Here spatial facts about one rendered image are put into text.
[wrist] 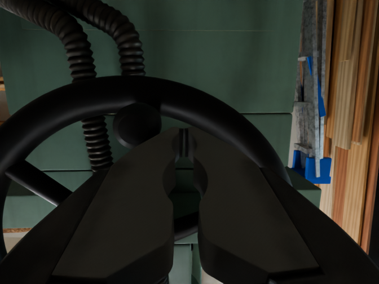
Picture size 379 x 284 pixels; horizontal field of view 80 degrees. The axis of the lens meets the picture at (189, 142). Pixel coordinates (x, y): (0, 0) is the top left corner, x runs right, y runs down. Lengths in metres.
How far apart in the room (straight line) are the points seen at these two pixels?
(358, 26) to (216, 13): 1.49
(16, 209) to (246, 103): 0.41
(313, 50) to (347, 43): 0.50
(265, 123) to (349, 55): 1.40
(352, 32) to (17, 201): 1.74
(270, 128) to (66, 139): 0.32
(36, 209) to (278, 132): 0.42
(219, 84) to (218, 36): 0.07
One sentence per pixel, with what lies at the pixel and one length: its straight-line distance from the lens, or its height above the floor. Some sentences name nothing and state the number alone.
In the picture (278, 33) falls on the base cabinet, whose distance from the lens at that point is 0.39.
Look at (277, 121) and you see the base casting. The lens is 0.39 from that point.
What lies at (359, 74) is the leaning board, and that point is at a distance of 1.78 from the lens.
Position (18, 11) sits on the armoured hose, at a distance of 0.29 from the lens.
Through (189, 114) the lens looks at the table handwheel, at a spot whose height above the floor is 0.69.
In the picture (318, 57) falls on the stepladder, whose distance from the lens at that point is 1.32.
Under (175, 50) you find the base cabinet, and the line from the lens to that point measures 0.36.
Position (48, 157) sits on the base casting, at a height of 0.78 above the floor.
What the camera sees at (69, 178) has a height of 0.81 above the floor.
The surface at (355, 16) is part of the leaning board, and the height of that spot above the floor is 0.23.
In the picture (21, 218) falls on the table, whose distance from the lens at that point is 0.49.
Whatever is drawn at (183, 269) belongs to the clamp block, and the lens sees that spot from 0.35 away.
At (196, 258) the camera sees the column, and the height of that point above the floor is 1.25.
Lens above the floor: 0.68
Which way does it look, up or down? 12 degrees up
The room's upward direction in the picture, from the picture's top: 180 degrees clockwise
